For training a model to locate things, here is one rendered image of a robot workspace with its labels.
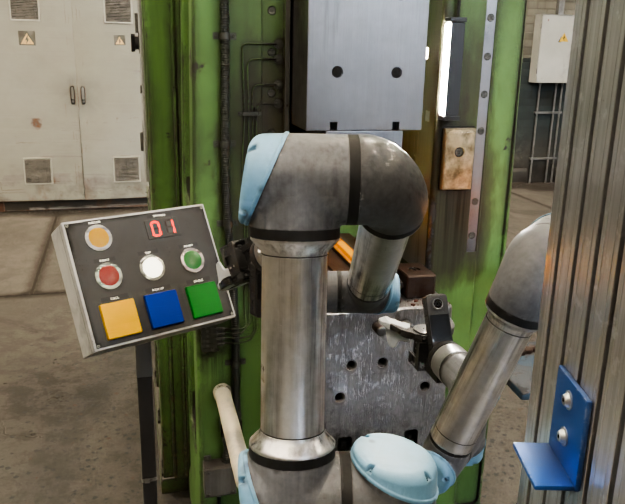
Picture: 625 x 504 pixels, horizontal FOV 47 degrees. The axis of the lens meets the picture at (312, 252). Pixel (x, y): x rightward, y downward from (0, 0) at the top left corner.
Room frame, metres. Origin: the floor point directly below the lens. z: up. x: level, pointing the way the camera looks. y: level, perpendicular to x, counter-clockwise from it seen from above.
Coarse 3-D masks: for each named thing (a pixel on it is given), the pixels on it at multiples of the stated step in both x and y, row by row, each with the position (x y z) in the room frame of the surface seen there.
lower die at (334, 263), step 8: (344, 240) 2.08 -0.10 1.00; (352, 240) 2.11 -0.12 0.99; (336, 248) 1.99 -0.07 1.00; (352, 248) 1.99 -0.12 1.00; (328, 256) 1.94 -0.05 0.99; (336, 256) 1.94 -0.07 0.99; (344, 256) 1.91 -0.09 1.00; (328, 264) 1.86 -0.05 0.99; (336, 264) 1.86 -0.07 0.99; (344, 264) 1.86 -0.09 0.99
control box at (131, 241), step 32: (64, 224) 1.43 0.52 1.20; (96, 224) 1.47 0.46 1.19; (128, 224) 1.51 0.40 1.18; (160, 224) 1.55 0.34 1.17; (192, 224) 1.60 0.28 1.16; (64, 256) 1.43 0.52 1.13; (96, 256) 1.43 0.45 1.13; (128, 256) 1.47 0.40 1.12; (160, 256) 1.51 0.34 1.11; (96, 288) 1.40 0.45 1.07; (128, 288) 1.43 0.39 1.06; (160, 288) 1.47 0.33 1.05; (96, 320) 1.36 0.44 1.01; (192, 320) 1.47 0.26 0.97; (224, 320) 1.53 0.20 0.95; (96, 352) 1.33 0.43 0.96
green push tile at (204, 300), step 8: (192, 288) 1.51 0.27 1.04; (200, 288) 1.52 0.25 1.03; (208, 288) 1.53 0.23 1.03; (216, 288) 1.54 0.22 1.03; (192, 296) 1.50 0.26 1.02; (200, 296) 1.51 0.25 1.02; (208, 296) 1.52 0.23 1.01; (216, 296) 1.53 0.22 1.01; (192, 304) 1.49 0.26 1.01; (200, 304) 1.50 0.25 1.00; (208, 304) 1.51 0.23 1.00; (216, 304) 1.52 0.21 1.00; (192, 312) 1.48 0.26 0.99; (200, 312) 1.49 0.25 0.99; (208, 312) 1.50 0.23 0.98; (216, 312) 1.51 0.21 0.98
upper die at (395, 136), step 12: (300, 132) 2.01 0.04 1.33; (312, 132) 1.87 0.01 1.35; (324, 132) 1.75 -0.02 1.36; (336, 132) 1.75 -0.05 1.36; (348, 132) 1.76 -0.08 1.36; (360, 132) 1.76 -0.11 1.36; (372, 132) 1.77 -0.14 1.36; (384, 132) 1.78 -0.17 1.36; (396, 132) 1.79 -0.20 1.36; (396, 144) 1.79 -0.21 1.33
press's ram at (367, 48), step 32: (320, 0) 1.74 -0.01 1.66; (352, 0) 1.76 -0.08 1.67; (384, 0) 1.78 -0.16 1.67; (416, 0) 1.80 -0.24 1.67; (320, 32) 1.74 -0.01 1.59; (352, 32) 1.76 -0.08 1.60; (384, 32) 1.78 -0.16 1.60; (416, 32) 1.80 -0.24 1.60; (320, 64) 1.74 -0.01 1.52; (352, 64) 1.76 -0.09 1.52; (384, 64) 1.78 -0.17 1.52; (416, 64) 1.80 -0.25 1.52; (320, 96) 1.74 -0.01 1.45; (352, 96) 1.76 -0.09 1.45; (384, 96) 1.78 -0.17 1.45; (416, 96) 1.80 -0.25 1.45; (320, 128) 1.74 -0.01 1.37; (352, 128) 1.76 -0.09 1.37; (384, 128) 1.78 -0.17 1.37; (416, 128) 1.80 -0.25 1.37
